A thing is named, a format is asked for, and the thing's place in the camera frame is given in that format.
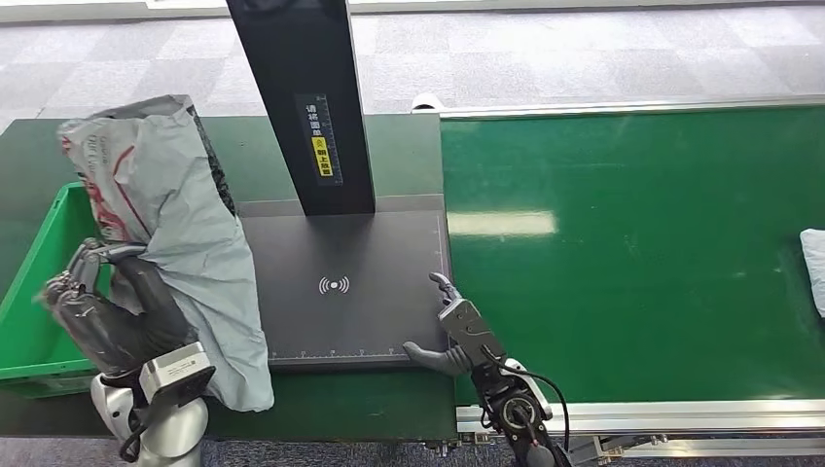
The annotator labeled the wide aluminium conveyor rail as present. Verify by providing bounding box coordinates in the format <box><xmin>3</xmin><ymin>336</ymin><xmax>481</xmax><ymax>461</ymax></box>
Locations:
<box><xmin>455</xmin><ymin>398</ymin><xmax>825</xmax><ymax>456</ymax></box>

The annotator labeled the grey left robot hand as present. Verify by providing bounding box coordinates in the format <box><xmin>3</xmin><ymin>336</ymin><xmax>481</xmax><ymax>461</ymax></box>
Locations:
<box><xmin>35</xmin><ymin>238</ymin><xmax>197</xmax><ymax>378</ymax></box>

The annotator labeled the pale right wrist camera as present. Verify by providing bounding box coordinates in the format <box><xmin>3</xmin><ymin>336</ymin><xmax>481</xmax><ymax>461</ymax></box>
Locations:
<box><xmin>438</xmin><ymin>298</ymin><xmax>489</xmax><ymax>368</ymax></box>

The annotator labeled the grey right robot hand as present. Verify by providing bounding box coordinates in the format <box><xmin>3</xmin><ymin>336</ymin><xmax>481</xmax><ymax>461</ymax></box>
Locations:
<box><xmin>402</xmin><ymin>271</ymin><xmax>475</xmax><ymax>378</ymax></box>

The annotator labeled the pale plastic package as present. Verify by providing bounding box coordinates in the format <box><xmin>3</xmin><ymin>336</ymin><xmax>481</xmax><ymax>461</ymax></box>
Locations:
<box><xmin>800</xmin><ymin>228</ymin><xmax>825</xmax><ymax>319</ymax></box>

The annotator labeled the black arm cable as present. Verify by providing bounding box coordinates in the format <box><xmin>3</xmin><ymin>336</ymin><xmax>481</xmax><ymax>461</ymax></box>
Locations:
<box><xmin>483</xmin><ymin>350</ymin><xmax>572</xmax><ymax>452</ymax></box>
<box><xmin>119</xmin><ymin>399</ymin><xmax>158</xmax><ymax>464</ymax></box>

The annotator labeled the green plastic crate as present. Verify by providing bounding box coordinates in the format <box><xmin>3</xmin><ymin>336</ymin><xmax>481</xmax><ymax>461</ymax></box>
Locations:
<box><xmin>0</xmin><ymin>182</ymin><xmax>116</xmax><ymax>399</ymax></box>

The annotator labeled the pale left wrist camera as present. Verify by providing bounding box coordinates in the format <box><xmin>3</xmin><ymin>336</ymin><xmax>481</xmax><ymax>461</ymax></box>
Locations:
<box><xmin>138</xmin><ymin>341</ymin><xmax>217</xmax><ymax>409</ymax></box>

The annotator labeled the black scanner base plate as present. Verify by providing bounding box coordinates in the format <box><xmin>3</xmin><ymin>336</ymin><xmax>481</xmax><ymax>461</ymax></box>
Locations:
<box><xmin>236</xmin><ymin>194</ymin><xmax>455</xmax><ymax>370</ymax></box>

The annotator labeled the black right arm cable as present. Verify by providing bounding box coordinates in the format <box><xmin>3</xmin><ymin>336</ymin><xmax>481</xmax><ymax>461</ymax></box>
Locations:
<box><xmin>483</xmin><ymin>350</ymin><xmax>572</xmax><ymax>452</ymax></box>

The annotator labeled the thin aluminium conveyor rail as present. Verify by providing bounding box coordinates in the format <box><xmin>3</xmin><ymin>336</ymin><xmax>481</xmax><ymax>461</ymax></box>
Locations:
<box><xmin>412</xmin><ymin>91</ymin><xmax>825</xmax><ymax>119</ymax></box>

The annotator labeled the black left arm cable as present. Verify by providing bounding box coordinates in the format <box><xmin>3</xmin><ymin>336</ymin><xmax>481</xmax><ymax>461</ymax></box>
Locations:
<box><xmin>119</xmin><ymin>399</ymin><xmax>158</xmax><ymax>464</ymax></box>

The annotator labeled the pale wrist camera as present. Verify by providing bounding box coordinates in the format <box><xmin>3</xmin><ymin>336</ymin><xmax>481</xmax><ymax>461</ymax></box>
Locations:
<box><xmin>438</xmin><ymin>298</ymin><xmax>489</xmax><ymax>368</ymax></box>
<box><xmin>138</xmin><ymin>341</ymin><xmax>217</xmax><ymax>409</ymax></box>

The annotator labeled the green conveyor belt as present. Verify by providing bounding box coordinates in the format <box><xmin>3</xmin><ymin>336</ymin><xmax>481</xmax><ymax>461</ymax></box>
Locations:
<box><xmin>439</xmin><ymin>102</ymin><xmax>825</xmax><ymax>408</ymax></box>

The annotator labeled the black scanner column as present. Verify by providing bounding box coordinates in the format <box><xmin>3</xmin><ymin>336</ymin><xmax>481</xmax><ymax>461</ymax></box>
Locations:
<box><xmin>225</xmin><ymin>0</ymin><xmax>377</xmax><ymax>217</ymax></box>

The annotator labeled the black yellow column label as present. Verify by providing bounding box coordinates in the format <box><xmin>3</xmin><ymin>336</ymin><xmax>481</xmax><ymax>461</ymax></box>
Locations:
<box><xmin>295</xmin><ymin>92</ymin><xmax>344</xmax><ymax>187</ymax></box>

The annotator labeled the grey plastic package red print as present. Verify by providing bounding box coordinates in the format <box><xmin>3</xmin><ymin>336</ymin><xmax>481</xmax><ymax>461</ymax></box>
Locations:
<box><xmin>56</xmin><ymin>94</ymin><xmax>275</xmax><ymax>413</ymax></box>

